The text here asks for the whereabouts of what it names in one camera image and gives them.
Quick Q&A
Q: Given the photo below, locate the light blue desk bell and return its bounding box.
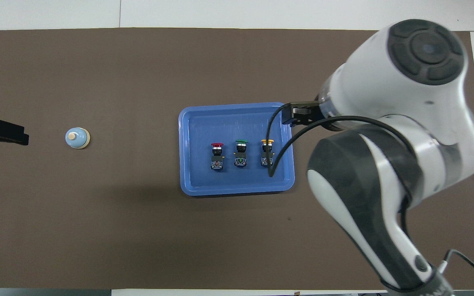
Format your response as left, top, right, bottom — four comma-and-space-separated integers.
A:
65, 127, 91, 150

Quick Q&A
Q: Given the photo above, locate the green push button switch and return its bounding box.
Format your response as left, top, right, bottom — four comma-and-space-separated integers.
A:
233, 139, 249, 167

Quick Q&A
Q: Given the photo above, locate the blue plastic tray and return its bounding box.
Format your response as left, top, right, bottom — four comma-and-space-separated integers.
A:
178, 102, 295, 197

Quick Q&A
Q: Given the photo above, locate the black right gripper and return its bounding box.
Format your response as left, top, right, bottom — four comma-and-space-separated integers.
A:
282, 99, 329, 129

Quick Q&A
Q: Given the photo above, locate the brown table mat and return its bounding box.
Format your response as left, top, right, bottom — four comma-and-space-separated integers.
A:
0, 27, 474, 290

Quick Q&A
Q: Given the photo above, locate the yellow push button switch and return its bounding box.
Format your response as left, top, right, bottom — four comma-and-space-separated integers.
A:
260, 139, 275, 167

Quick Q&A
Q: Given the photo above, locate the red push button switch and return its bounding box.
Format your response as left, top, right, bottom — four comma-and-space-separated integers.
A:
210, 143, 225, 171

